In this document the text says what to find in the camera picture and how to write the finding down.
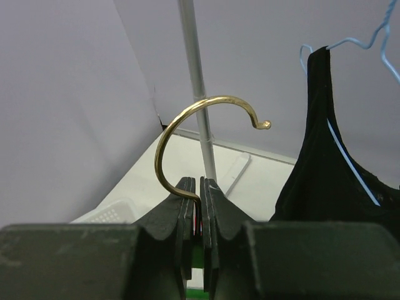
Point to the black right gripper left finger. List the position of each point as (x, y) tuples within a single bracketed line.
[(148, 259)]

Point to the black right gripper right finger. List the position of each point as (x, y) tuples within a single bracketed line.
[(246, 259)]

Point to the black tank top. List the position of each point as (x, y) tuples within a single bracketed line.
[(322, 187)]

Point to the light blue wire hanger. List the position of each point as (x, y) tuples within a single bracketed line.
[(366, 94)]

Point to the white plastic basket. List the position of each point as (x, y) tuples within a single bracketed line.
[(120, 211)]

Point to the white clothes rack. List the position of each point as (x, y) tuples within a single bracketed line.
[(190, 34)]

